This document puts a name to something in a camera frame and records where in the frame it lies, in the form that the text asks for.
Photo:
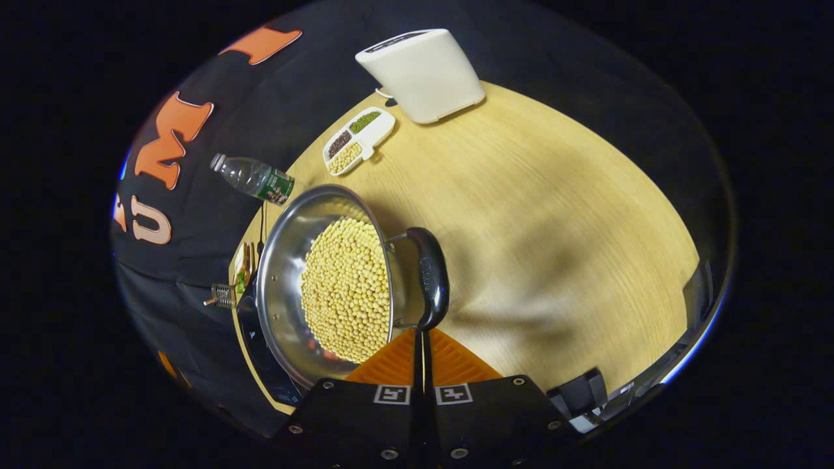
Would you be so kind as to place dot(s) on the black induction cooktop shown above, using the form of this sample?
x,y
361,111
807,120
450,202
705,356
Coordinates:
x,y
257,352

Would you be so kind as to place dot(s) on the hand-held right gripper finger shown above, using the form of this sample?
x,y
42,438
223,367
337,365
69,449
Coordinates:
x,y
431,417
417,417

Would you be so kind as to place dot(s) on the pile of yellow soybeans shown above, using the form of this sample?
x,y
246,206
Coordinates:
x,y
345,293

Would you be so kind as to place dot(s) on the clear plastic water bottle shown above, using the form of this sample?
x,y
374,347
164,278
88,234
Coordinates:
x,y
254,177

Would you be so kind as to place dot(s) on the white toaster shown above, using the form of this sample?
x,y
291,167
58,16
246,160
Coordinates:
x,y
423,75

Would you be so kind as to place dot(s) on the white divided dish of beans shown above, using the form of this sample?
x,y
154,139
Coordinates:
x,y
358,140

